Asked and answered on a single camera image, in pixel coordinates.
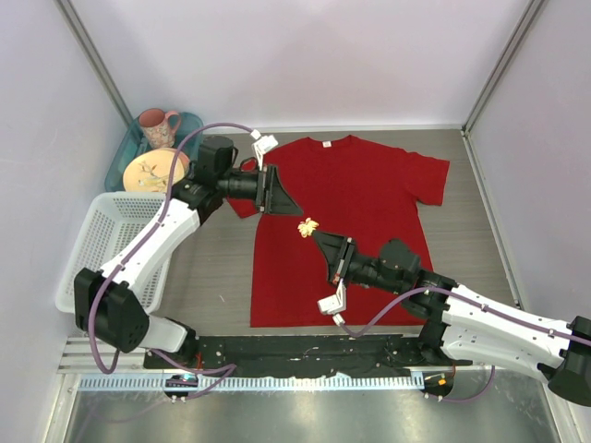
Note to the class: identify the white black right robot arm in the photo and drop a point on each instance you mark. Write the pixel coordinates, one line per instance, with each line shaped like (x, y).
(460, 324)

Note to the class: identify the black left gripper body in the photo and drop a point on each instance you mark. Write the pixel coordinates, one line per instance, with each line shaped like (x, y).
(246, 185)

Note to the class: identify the right aluminium corner post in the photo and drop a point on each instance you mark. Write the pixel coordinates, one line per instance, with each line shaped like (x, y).
(524, 25)

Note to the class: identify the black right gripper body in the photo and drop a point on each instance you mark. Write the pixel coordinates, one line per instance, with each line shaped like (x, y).
(362, 269)

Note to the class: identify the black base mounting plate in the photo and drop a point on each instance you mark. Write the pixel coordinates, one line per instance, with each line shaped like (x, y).
(314, 356)

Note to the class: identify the red t-shirt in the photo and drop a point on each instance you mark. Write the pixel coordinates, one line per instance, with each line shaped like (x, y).
(350, 186)

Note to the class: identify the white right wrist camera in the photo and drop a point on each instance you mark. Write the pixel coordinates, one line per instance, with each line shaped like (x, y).
(335, 304)

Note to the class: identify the red gold maple leaf brooch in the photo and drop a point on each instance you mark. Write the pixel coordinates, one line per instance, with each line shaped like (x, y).
(307, 227)

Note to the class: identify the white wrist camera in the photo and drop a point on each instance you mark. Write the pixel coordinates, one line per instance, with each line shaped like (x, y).
(261, 145)
(335, 304)

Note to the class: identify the left aluminium corner post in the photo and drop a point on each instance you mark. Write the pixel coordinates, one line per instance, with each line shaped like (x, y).
(94, 58)

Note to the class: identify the yellow floral plate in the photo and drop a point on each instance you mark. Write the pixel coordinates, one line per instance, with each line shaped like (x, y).
(149, 172)

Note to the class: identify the pink floral mug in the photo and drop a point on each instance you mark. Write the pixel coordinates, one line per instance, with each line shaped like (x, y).
(159, 127)

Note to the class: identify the aluminium corner post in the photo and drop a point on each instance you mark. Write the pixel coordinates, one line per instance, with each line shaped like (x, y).
(94, 58)
(524, 25)

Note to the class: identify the white slotted cable duct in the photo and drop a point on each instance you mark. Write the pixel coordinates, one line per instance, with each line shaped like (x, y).
(176, 382)

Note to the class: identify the white perforated plastic basket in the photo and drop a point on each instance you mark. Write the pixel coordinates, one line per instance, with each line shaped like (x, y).
(112, 221)

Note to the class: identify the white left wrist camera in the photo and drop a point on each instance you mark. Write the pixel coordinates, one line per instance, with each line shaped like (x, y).
(261, 145)

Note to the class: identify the aluminium extrusion rail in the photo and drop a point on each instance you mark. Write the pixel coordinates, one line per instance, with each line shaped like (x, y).
(77, 358)

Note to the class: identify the teal plastic tray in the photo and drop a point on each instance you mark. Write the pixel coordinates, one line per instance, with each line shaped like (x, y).
(135, 144)

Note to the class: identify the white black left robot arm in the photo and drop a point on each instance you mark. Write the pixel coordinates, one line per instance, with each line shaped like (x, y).
(107, 304)

